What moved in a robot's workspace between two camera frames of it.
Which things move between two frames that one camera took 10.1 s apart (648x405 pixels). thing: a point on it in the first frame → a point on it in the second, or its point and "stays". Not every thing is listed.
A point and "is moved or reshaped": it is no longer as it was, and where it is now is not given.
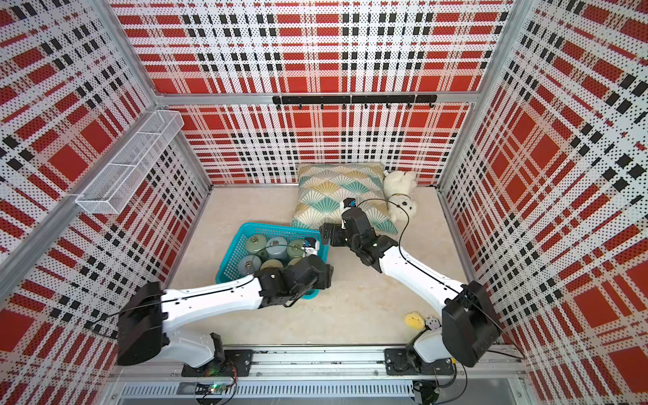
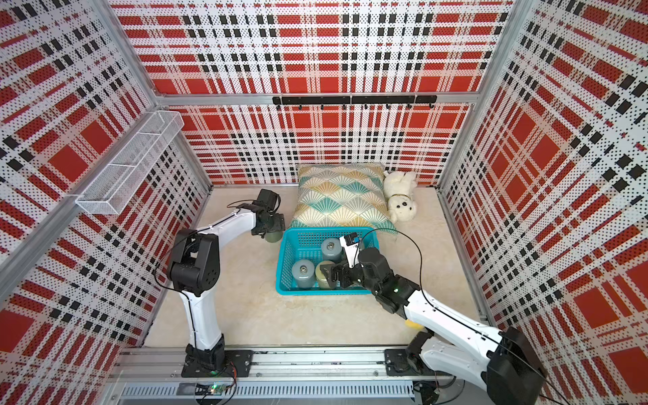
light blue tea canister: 277,247 → 332,250
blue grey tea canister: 248,264 is moved or reshaped
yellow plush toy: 414,320 stays
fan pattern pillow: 321,189 stays
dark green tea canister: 256,243 → 273,236
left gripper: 325,278 → 278,224
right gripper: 337,229 → 343,268
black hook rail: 388,99 stays
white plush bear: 398,187 stays
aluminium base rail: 321,364 stays
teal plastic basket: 310,294 → 290,250
